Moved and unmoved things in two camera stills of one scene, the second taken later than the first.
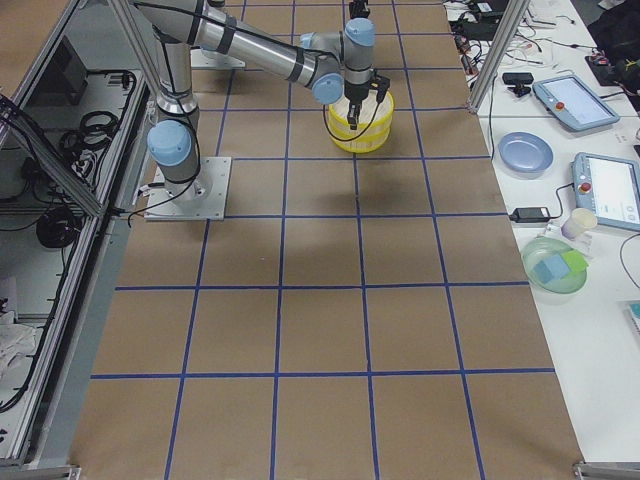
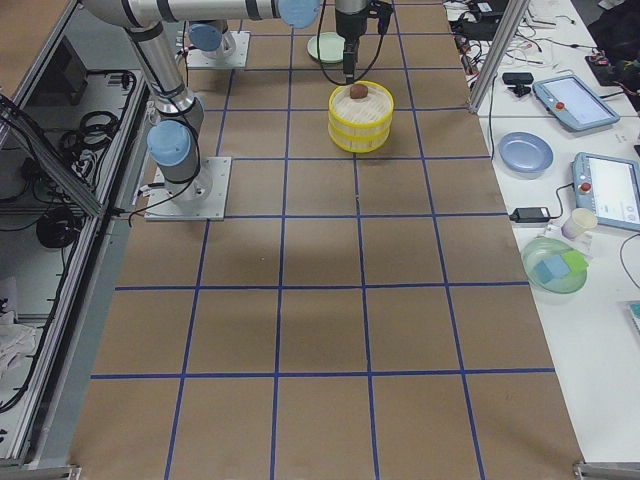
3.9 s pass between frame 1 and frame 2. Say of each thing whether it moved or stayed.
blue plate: stayed
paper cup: stayed
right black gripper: moved
